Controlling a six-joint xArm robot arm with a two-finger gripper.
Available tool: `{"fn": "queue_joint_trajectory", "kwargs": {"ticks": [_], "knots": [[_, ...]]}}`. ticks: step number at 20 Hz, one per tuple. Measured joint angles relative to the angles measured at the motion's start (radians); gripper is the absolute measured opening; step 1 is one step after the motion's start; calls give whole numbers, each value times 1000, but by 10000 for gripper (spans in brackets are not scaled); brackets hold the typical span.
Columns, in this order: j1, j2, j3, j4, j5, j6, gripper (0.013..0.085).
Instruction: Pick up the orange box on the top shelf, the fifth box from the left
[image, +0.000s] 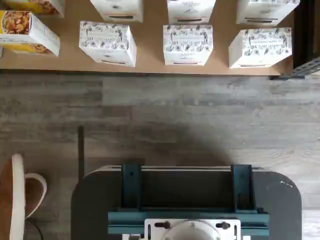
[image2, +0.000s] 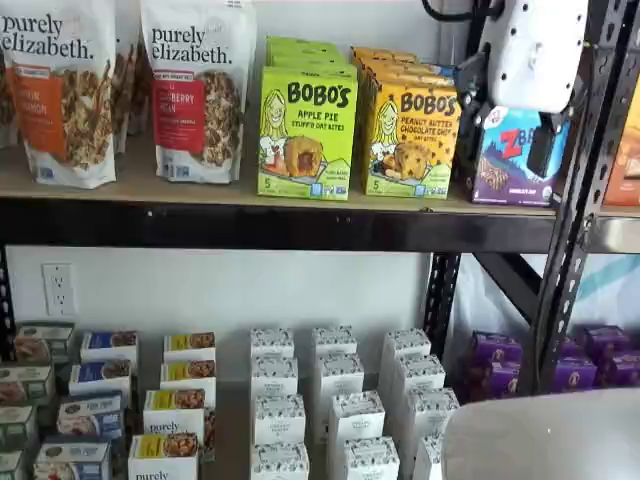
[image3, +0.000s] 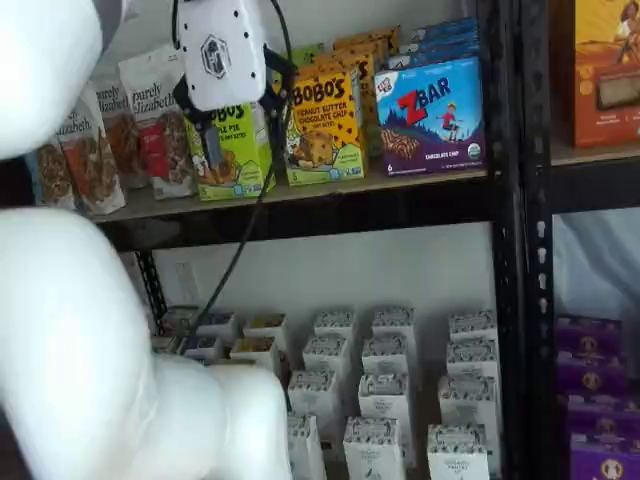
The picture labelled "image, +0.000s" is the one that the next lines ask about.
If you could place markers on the black rod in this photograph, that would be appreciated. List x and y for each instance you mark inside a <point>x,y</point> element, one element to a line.
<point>80,150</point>

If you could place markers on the white mounting plate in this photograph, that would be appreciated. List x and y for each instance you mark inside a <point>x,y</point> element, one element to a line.
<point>152,235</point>

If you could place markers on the dark grey cart top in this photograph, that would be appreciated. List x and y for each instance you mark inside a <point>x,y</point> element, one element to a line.
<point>95,205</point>

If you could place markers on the teal metal base frame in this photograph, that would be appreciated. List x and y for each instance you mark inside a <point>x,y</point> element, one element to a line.
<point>130,185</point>

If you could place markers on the yellow label granola box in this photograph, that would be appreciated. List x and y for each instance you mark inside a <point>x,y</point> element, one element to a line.
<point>37,6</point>
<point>25,27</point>

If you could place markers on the black metal shelf rack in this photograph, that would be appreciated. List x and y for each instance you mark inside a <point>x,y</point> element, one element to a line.
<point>303,37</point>

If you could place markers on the wooden shelf board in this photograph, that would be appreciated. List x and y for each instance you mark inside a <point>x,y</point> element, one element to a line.
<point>150,57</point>

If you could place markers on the white floral print box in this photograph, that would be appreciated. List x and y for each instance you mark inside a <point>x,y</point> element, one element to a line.
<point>265,12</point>
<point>187,40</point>
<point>117,10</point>
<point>107,37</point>
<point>262,42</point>
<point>190,10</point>

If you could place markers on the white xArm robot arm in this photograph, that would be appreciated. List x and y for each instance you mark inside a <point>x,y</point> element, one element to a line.
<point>192,233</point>

